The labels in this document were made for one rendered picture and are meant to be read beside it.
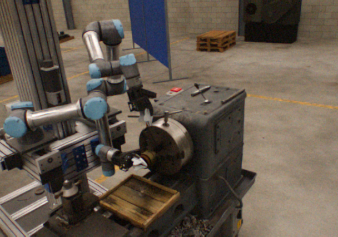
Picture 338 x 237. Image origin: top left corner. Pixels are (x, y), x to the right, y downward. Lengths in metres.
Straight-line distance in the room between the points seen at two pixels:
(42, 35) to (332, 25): 10.09
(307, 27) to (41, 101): 10.17
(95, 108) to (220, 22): 10.99
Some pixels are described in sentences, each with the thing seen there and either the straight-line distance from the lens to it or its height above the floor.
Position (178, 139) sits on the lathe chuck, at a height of 1.18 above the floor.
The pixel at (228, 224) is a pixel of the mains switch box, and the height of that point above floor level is 0.32.
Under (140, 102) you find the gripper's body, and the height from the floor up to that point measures 1.44.
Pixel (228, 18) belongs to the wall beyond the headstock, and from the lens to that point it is 12.27.
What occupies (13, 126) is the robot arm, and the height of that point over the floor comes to 1.34.
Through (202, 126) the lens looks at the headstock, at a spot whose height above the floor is 1.21.
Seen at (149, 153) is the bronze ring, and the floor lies 1.12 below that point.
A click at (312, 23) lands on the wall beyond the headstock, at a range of 11.42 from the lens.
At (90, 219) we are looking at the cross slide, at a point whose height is 0.97.
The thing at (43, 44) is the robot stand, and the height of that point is 1.66.
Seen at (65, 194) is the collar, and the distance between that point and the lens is 1.47.
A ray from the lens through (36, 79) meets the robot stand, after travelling 2.08.
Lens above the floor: 1.96
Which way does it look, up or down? 24 degrees down
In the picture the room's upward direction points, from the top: 4 degrees counter-clockwise
